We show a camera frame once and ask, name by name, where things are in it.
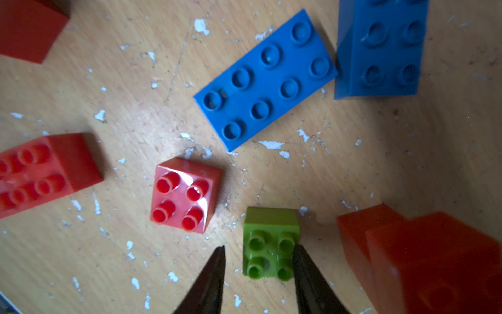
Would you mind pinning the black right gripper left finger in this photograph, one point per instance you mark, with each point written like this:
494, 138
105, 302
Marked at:
205, 295

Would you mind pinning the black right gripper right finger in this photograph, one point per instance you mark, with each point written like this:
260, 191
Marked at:
314, 295

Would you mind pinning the green square brick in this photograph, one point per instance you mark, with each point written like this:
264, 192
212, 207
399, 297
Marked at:
269, 238

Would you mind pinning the red long brick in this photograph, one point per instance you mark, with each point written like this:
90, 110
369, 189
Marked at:
435, 264
45, 169

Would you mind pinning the small red base brick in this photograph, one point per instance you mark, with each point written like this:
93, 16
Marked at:
353, 228

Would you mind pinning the small red square brick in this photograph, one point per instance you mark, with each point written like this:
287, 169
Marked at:
185, 194

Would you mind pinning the blue long brick near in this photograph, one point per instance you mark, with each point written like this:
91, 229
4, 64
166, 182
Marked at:
279, 73

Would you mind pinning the blue long brick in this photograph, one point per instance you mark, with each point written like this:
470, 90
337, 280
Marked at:
379, 47
279, 73

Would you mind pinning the blue long brick far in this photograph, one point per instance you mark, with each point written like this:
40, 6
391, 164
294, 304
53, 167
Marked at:
379, 47

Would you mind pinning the red tall square brick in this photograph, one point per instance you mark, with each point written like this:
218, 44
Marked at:
30, 28

